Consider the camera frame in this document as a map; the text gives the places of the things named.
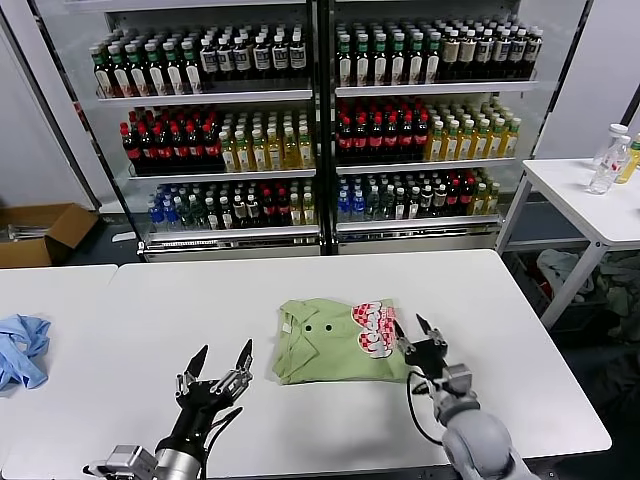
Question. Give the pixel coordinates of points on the clear green-tint water bottle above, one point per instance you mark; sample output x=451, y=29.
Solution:
x=197, y=215
x=386, y=206
x=184, y=215
x=372, y=206

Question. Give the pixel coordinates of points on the crumpled light blue cloth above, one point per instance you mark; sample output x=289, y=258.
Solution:
x=22, y=350

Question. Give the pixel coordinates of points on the small white-cap dark bottle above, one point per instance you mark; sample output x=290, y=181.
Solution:
x=412, y=204
x=438, y=201
x=211, y=215
x=253, y=213
x=425, y=202
x=225, y=214
x=239, y=214
x=399, y=205

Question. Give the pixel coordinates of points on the yellow juice bottle green label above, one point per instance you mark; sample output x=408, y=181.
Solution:
x=465, y=143
x=449, y=144
x=495, y=141
x=242, y=155
x=227, y=155
x=258, y=154
x=434, y=145
x=480, y=142
x=289, y=152
x=509, y=140
x=305, y=151
x=274, y=153

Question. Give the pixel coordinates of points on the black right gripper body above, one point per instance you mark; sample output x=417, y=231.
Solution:
x=429, y=362

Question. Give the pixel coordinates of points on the white grey cloth pile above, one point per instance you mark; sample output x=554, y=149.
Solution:
x=560, y=270

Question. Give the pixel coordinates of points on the white side table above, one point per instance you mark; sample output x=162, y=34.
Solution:
x=575, y=200

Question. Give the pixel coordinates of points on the white scrap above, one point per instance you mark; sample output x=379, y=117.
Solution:
x=121, y=237

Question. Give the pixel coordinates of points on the blue water bottle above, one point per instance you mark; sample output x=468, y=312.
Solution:
x=343, y=207
x=169, y=216
x=155, y=216
x=356, y=207

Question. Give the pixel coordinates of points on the small red-cap cola bottle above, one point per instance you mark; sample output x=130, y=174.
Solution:
x=267, y=210
x=281, y=210
x=451, y=200
x=464, y=199

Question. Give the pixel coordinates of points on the open glass cabinet door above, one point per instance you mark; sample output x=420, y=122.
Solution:
x=70, y=125
x=558, y=75

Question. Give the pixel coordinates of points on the white cabinet shelf board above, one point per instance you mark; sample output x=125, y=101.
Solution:
x=225, y=175
x=435, y=90
x=210, y=96
x=230, y=232
x=425, y=167
x=420, y=224

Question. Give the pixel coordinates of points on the clear bottle red label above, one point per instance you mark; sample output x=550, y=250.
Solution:
x=605, y=167

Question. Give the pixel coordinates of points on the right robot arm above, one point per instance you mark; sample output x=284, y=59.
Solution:
x=475, y=435

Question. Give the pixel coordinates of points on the grey green clothes pile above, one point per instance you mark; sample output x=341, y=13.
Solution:
x=622, y=295

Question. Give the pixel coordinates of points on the clear bottle white cap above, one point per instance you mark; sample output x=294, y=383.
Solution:
x=610, y=135

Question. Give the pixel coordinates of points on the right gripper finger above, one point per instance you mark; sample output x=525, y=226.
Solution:
x=406, y=346
x=436, y=340

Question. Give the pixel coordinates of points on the beige-label dark drink bottle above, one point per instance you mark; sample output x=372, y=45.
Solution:
x=449, y=55
x=466, y=54

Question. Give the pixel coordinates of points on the yellow drink bottle green label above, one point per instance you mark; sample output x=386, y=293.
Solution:
x=630, y=165

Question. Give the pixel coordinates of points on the red cloth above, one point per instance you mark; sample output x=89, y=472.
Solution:
x=542, y=286

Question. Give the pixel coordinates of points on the open cardboard box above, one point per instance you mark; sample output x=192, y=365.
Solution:
x=30, y=250

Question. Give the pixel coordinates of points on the white beverage display cabinet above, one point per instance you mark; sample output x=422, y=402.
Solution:
x=225, y=250
x=415, y=242

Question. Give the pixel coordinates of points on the small yellow tea bottle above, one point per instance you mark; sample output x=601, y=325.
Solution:
x=491, y=200
x=477, y=201
x=295, y=212
x=308, y=211

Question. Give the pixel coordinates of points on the black plastic crate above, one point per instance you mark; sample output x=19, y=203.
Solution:
x=522, y=280

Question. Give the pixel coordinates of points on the silver metal rods bundle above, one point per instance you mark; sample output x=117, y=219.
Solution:
x=27, y=232

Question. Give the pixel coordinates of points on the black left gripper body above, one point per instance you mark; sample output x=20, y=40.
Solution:
x=200, y=410

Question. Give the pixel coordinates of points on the light green polo shirt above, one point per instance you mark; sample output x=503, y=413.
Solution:
x=330, y=355

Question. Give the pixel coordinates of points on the blue-label dark drink bottle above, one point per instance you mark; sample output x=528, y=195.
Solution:
x=517, y=51
x=483, y=53
x=500, y=52
x=533, y=50

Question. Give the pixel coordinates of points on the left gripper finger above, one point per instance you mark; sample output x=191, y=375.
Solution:
x=240, y=375
x=189, y=380

